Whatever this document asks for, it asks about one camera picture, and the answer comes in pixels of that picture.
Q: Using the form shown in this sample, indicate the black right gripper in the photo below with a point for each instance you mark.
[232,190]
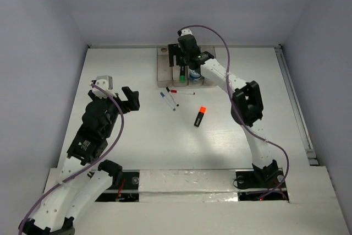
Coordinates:
[174,49]

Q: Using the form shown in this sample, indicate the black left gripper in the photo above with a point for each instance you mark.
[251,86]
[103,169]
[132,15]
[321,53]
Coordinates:
[132,104]

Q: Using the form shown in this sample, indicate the green highlighter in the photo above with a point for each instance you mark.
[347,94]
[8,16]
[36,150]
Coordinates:
[182,74]

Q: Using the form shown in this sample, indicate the blue cleaning gel jar front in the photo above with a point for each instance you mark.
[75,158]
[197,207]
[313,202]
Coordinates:
[195,77]

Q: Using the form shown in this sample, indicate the orange highlighter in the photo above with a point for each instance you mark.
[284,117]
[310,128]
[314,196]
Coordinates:
[200,116]

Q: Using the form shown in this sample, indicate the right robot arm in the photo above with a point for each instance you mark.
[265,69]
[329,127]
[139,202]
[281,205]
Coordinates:
[245,97]

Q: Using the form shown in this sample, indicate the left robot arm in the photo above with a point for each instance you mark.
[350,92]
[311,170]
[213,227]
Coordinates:
[86,173]

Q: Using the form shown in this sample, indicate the clear four-compartment organizer tray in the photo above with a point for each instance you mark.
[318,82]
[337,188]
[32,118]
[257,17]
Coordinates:
[169,76]

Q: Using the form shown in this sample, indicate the blue capped white marker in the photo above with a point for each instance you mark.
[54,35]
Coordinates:
[167,101]

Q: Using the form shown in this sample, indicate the black capped white marker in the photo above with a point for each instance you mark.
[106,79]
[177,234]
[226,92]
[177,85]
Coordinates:
[170,94]

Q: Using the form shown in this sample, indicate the red capped white marker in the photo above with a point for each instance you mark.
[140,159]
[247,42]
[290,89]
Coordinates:
[182,92]

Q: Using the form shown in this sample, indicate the white foam front board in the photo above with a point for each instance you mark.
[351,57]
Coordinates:
[205,202]

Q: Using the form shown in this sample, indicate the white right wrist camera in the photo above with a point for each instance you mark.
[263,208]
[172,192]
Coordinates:
[183,32]

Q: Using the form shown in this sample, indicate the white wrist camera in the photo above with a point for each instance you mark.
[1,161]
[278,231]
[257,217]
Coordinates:
[183,32]
[103,86]

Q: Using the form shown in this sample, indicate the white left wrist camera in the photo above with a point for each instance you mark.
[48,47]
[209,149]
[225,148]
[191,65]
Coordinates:
[103,86]

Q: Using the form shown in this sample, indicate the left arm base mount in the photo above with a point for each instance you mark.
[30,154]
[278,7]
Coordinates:
[127,190]

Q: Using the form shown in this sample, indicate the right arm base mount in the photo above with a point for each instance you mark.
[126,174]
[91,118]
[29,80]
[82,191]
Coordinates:
[250,189]

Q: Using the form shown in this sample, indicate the metal rail right side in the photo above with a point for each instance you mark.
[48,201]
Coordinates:
[302,127]

